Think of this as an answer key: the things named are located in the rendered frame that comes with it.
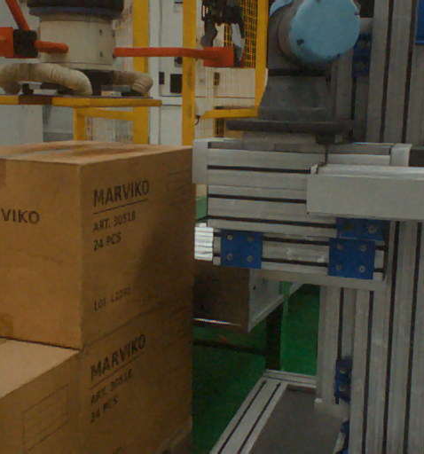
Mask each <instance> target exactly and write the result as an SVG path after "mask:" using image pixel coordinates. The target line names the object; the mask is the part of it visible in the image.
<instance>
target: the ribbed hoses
mask: <svg viewBox="0 0 424 454"><path fill-rule="evenodd" d="M113 71H114V74H116V80H115V82H114V83H115V85H119V84H120V85H122V84H123V85H124V84H126V85H131V93H132V97H136V95H137V96H139V97H144V96H145V94H146V92H147V91H149V90H150V89H151V88H152V87H153V79H152V77H151V76H150V75H149V74H145V73H141V72H138V71H130V70H129V69H126V70H125V69H123V70H121V69H120V70H119V69H114V70H113ZM21 81H23V82H24V81H30V82H32V81H33V82H35V81H38V82H49V83H54V84H58V85H62V86H64V85H65V86H66V87H68V88H70V89H73V90H69V91H68V94H73V93H74V94H75V95H77V96H84V97H90V96H91V95H92V90H91V86H90V81H89V80H88V78H87V75H85V74H84V73H82V72H79V71H77V70H74V69H73V70H72V69H68V68H67V67H66V68H64V67H61V66H58V65H57V64H51V63H33V64H32V63H29V64H28V63H25V64H24V63H12V64H6V65H1V66H0V88H1V89H4V92H5V94H19V93H20V92H21V91H22V86H21V84H20V83H19V82H21ZM114 83H113V84H114Z"/></svg>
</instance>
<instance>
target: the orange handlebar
mask: <svg viewBox="0 0 424 454"><path fill-rule="evenodd" d="M6 44H7V40H6V38H5V37H4V36H1V35H0V47H5V46H6ZM36 47H37V48H38V52H40V53H48V54H50V53H52V52H54V53H68V51H69V47H68V46H67V45H66V44H64V43H51V42H44V41H36ZM114 55H115V58H125V57H183V58H190V59H205V60H214V61H221V60H222V53H221V52H214V51H203V50H202V49H195V48H189V47H178V46H177V47H115V48H114Z"/></svg>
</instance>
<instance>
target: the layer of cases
mask: <svg viewBox="0 0 424 454"><path fill-rule="evenodd" d="M192 292H193V286H190V287H189V288H187V289H185V290H184V291H183V292H181V293H179V294H177V295H175V296H173V297H170V298H169V299H167V300H166V301H165V302H164V303H162V304H160V305H158V306H157V307H155V308H153V309H151V310H149V311H147V312H146V313H144V314H142V315H140V316H139V317H136V318H134V319H133V321H131V322H129V323H127V324H126V325H123V326H121V327H120V328H118V329H116V330H114V331H113V332H111V333H108V334H107V335H105V337H103V338H102V339H100V340H97V341H96V342H94V343H91V344H90V345H89V346H87V347H85V348H83V349H78V348H68V347H62V346H57V345H51V344H46V343H41V342H35V341H30V340H26V341H25V340H20V339H16V340H15V339H14V338H10V339H9V337H6V338H4V336H1V337H0V454H153V453H154V452H155V450H156V449H157V448H158V447H159V446H160V445H161V444H163V443H164V442H165V441H166V440H167V439H168V437H169V436H170V435H171V434H172V433H174V432H175V431H176V430H177V429H178V428H179V427H181V425H182V424H183V423H184V422H185V421H186V420H187V419H188V418H189V417H190V416H191V403H192Z"/></svg>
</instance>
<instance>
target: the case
mask: <svg viewBox="0 0 424 454"><path fill-rule="evenodd" d="M196 196H197V184H192V147H191V146H173V145H156V144H136V143H117V142H99V141H79V140H73V141H62V142H51V143H41V144H31V145H10V146H0V337H1V336H4V338H6V337H9V339H10V338H14V339H15V340H16V339H20V340H25V341H35V342H41V343H46V344H51V345H57V346H62V347H68V348H78V349H83V348H85V347H87V346H89V345H90V344H91V343H94V342H96V341H98V340H100V339H102V338H103V337H105V335H107V334H108V333H111V332H113V331H114V330H116V329H118V328H120V327H121V326H123V325H126V324H127V323H129V322H131V321H133V319H134V318H136V317H139V316H140V315H142V314H144V313H146V312H147V311H149V310H151V309H153V308H155V307H157V306H158V305H160V304H162V303H164V302H165V301H166V300H167V299H169V298H170V297H173V296H175V295H177V294H179V293H181V292H183V291H184V290H185V289H187V288H189V287H190V286H193V285H194V249H196Z"/></svg>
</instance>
